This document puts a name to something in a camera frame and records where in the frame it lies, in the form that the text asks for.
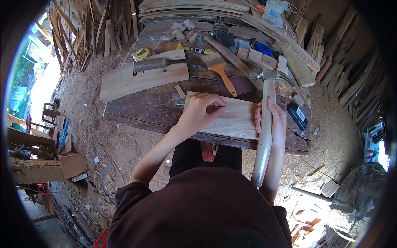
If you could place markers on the long curved wooden strip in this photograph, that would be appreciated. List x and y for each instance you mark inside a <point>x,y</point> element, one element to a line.
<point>279,37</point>

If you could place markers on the person's right thumb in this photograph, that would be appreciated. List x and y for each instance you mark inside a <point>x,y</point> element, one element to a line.
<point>273,107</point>

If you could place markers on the person's body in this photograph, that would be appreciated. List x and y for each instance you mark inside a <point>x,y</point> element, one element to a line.
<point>198,214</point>

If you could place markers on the pile of leaning wood slats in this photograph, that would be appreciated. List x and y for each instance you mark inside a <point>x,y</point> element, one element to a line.
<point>90,31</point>

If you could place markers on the dark red sandpaper sheet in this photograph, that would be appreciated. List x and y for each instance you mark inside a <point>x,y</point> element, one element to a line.
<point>243,85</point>

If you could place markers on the yellow tape measure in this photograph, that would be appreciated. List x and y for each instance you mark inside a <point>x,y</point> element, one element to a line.
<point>142,54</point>

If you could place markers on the pale upright wooden block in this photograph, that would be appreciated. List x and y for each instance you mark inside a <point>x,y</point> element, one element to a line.
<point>282,64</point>

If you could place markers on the person's right fingers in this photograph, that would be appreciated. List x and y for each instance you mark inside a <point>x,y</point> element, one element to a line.
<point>258,119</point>

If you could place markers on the metal floor fan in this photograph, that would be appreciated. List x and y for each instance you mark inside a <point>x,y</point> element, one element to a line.
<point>356,204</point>

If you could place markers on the person's left thumb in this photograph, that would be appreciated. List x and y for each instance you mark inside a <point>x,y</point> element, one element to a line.
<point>219,109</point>

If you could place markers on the red plastic stool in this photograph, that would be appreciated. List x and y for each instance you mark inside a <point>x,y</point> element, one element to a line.
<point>208,153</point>

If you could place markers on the light rectangular wooden board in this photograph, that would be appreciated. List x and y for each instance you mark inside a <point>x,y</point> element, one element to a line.
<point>238,119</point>

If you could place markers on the stack of curved boards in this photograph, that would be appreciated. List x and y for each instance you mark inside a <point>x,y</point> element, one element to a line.
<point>192,9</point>

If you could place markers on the black box with white label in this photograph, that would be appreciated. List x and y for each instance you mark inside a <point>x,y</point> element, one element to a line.
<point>297,116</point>

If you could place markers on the row of wooden blocks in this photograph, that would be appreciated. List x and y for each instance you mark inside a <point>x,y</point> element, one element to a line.
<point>257,58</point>

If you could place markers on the small wooden block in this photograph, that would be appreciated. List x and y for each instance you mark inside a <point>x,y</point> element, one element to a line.
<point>180,91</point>

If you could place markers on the thick curved wooden plank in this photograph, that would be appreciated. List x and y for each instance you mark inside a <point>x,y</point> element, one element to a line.
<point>297,69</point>

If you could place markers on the pile of stacked wood planks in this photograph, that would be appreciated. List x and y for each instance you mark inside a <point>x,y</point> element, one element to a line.
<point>350,71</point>

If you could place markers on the large curved wooden board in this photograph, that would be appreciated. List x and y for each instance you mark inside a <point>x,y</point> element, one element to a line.
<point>139,82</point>

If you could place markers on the pile of small wood offcuts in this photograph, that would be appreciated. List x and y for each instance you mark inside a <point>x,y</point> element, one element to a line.
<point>183,32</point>

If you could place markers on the person's left index finger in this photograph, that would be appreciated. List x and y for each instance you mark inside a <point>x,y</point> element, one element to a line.
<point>215,96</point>

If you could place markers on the black sanding block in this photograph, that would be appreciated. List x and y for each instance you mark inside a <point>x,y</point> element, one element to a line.
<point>225,38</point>

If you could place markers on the long brown wooden slat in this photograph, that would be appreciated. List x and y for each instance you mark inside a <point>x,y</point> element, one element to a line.
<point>232,60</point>

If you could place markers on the person's left hand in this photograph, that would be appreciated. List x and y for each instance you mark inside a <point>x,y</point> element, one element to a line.
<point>195,114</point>

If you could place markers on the red plastic crate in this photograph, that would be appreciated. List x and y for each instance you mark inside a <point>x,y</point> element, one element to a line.
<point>101,240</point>

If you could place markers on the person's right hand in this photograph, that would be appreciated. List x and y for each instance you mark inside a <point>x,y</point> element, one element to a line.
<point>279,127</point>

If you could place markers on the person's legs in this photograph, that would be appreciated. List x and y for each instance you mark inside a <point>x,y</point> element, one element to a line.
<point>186,158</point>

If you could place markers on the cardboard box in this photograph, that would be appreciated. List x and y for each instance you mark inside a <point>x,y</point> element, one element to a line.
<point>72,165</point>

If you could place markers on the blue round tape measure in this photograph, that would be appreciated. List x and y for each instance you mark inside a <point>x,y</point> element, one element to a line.
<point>263,49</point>

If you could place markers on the wedge shaped wood piece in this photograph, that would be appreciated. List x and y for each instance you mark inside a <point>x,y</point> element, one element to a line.
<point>167,55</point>

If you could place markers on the small pale wood piece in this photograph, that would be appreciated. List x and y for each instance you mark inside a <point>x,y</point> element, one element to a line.
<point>298,100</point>

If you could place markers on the clear plastic bag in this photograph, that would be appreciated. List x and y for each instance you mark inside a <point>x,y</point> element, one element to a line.
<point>273,12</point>

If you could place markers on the dark wooden workbench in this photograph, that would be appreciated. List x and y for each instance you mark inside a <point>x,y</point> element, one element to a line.
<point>149,108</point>

